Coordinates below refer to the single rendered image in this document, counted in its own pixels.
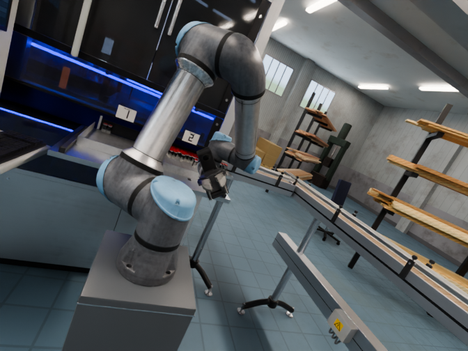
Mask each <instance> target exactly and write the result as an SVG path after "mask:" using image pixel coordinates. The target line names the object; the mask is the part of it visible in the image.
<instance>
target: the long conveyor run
mask: <svg viewBox="0 0 468 351"><path fill-rule="evenodd" d="M284 173H285V174H286V175H287V176H290V177H291V178H292V179H294V180H295V182H291V181H289V183H291V184H292V185H295V186H296V188H295V190H294V192H293V194H292V196H291V197H293V198H294V199H295V200H296V201H297V202H298V203H299V204H300V205H302V206H303V207H304V208H306V209H307V210H308V211H309V212H310V213H311V214H312V215H313V216H314V217H316V218H317V219H318V220H320V221H321V222H322V223H323V224H324V225H325V226H326V227H327V228H329V229H330V230H331V231H332V232H334V233H335V234H336V235H337V236H339V237H340V238H341V239H342V240H343V241H344V242H345V243H346V244H348V245H349V246H350V247H352V248H353V249H354V250H355V251H356V252H357V253H358V254H359V255H360V256H362V257H363V258H364V259H366V260H367V261H368V262H369V263H370V264H371V265H372V266H373V267H375V268H376V269H377V270H378V271H380V272H381V273H382V274H383V275H385V277H386V278H388V279H389V280H390V281H391V282H392V283H394V284H395V285H396V286H398V287H399V288H400V289H401V290H402V291H403V292H404V293H405V294H406V295H408V296H409V297H410V298H412V299H413V300H414V301H415V302H416V303H417V304H418V305H419V306H421V307H422V308H423V309H424V310H426V311H427V312H428V313H429V314H430V315H431V316H432V317H434V318H435V319H436V320H437V321H438V322H440V323H441V324H442V325H444V326H445V328H447V329H448V330H449V331H450V332H451V333H452V334H454V335H455V336H456V337H458V338H459V339H460V340H461V341H462V342H463V343H464V344H465V345H467V346H468V294H467V293H465V292H464V291H462V290H461V289H459V288H458V287H457V286H455V285H453V284H452V283H451V282H449V281H448V280H446V279H445V278H444V277H442V276H440V275H439V274H438V273H436V272H435V271H433V270H432V268H433V266H432V264H435V261H434V260H432V259H431V260H429V263H430V264H428V263H426V265H424V264H423V263H422V262H420V261H419V260H417V259H418V258H417V256H415V255H412V256H411V255H410V254H408V253H407V252H406V251H404V250H402V249H401V248H400V247H398V246H397V245H395V244H394V243H393V242H391V241H389V240H388V239H386V238H385V237H384V236H382V235H380V234H379V233H378V232H376V231H374V230H373V229H372V228H371V227H369V226H367V225H366V224H365V223H363V222H362V221H360V220H359V219H357V218H356V214H357V213H358V211H356V210H355V211H354V213H353V214H350V213H349V212H347V211H346V210H344V209H343V206H342V205H339V206H338V205H337V204H335V203H334V202H333V201H331V200H329V199H328V198H327V197H325V196H323V195H322V194H321V193H320V192H318V191H316V190H315V189H314V188H312V187H311V183H312V181H310V184H306V183H305V182H303V181H302V180H300V179H299V176H297V177H296V176H295V175H293V174H292V173H290V174H289V173H288V172H286V171H284Z"/></svg>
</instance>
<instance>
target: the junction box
mask: <svg viewBox="0 0 468 351"><path fill-rule="evenodd" d="M327 323H328V324H329V326H330V327H331V328H332V329H333V331H334V333H335V334H336V335H337V336H338V338H339V339H340V341H341V342H342V343H349V342H350V341H351V340H352V338H353V336H354V335H355V334H356V332H357V330H358V329H357V328H356V327H355V325H354V324H353V323H352V321H351V320H350V319H349V318H348V317H347V316H346V314H345V313H344V312H343V311H342V310H341V309H334V311H333V313H332V314H331V315H330V317H329V319H328V321H327Z"/></svg>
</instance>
